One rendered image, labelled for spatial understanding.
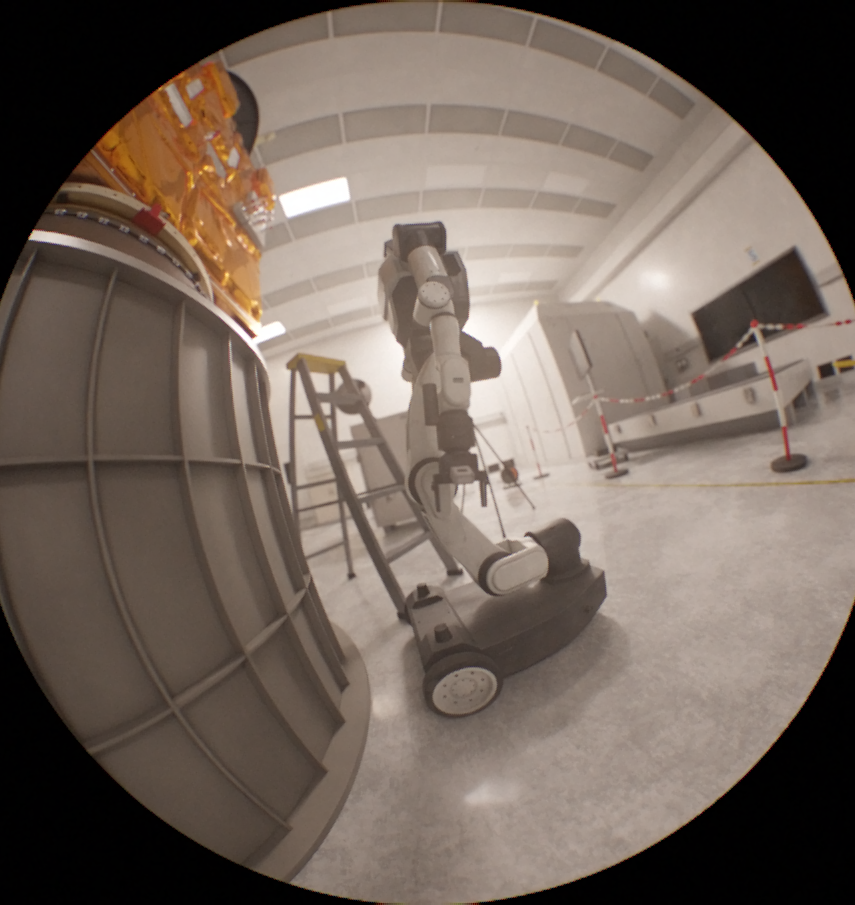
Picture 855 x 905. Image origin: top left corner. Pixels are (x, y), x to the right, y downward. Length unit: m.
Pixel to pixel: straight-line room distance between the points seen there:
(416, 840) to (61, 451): 0.85
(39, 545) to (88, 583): 0.09
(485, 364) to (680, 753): 1.13
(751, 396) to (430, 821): 3.63
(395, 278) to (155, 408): 0.74
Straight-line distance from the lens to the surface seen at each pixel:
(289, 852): 0.77
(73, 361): 0.60
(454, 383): 0.65
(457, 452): 0.64
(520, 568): 0.90
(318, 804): 0.80
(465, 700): 0.84
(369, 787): 0.81
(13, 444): 0.56
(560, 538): 0.99
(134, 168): 1.42
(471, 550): 0.88
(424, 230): 0.94
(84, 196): 1.29
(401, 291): 0.96
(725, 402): 3.76
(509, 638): 0.82
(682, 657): 0.92
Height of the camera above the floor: 0.64
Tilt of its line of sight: 4 degrees up
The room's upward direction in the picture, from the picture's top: 16 degrees counter-clockwise
